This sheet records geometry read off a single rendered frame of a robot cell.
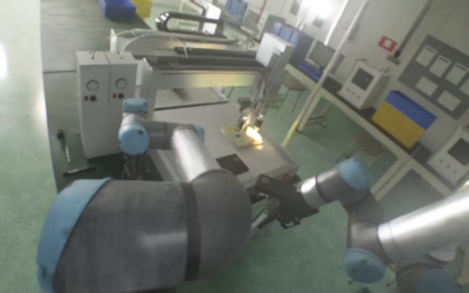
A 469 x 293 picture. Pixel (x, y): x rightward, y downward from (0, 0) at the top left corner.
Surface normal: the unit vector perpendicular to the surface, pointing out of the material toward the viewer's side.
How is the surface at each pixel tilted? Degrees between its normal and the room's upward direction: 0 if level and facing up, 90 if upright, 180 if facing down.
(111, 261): 18
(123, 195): 7
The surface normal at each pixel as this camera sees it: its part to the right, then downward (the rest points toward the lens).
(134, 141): 0.34, 0.45
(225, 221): 0.66, -0.40
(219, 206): 0.53, -0.65
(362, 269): -0.40, 0.44
